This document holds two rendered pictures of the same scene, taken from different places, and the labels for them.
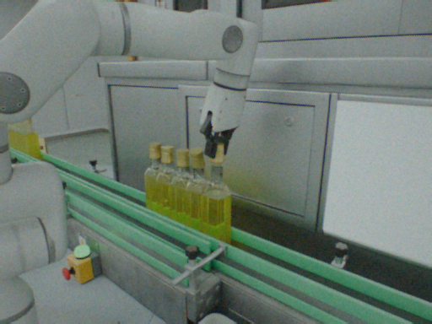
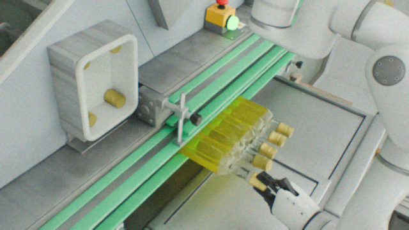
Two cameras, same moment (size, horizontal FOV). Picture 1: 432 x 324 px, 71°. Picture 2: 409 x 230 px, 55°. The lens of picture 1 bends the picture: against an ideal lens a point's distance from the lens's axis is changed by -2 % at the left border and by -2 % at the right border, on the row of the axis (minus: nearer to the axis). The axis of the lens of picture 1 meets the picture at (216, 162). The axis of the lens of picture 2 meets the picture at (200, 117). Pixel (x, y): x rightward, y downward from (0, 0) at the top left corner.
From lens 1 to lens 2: 0.32 m
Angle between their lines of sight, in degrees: 8
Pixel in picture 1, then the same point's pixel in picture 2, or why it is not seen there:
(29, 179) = (322, 41)
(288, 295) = (119, 174)
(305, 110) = not seen: outside the picture
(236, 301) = (131, 130)
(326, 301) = (104, 201)
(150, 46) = (374, 177)
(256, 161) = (231, 210)
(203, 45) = (354, 217)
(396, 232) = not seen: outside the picture
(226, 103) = (298, 211)
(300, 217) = (165, 221)
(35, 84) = (384, 91)
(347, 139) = not seen: outside the picture
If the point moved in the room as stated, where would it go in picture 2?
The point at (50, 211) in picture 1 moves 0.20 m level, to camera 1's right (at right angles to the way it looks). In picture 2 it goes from (290, 40) to (245, 121)
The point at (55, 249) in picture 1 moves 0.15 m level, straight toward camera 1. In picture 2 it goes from (260, 27) to (230, 29)
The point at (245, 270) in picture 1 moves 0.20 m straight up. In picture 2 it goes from (153, 150) to (218, 189)
